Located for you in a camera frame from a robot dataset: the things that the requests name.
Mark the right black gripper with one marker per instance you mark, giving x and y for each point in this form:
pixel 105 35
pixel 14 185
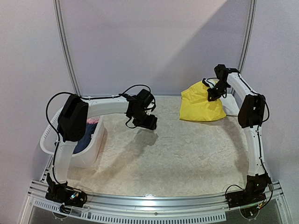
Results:
pixel 214 94

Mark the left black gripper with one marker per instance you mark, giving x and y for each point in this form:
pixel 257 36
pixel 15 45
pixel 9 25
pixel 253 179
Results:
pixel 150 125

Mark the white t-shirt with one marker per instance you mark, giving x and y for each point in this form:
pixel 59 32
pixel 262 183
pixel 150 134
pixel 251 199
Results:
pixel 229 104

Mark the yellow garment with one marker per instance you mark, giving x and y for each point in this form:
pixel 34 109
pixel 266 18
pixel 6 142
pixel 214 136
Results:
pixel 196 107

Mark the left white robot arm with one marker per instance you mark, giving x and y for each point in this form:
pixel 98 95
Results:
pixel 133 106

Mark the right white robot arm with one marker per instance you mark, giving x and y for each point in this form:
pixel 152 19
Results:
pixel 250 118

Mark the white plastic laundry basket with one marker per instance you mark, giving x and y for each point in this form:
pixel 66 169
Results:
pixel 82 159

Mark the pink garment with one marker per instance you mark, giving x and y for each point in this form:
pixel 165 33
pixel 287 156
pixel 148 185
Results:
pixel 93 120

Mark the dark blue garment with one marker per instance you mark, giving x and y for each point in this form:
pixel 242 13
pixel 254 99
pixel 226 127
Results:
pixel 86 137

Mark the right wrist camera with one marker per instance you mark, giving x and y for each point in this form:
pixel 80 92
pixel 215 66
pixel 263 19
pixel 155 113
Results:
pixel 207 83

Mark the front aluminium rail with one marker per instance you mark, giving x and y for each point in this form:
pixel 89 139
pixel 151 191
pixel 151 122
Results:
pixel 111 209

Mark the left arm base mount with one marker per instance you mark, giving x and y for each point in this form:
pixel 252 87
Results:
pixel 64 194

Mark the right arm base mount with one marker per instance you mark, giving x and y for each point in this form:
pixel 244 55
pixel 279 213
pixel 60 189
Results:
pixel 243 198

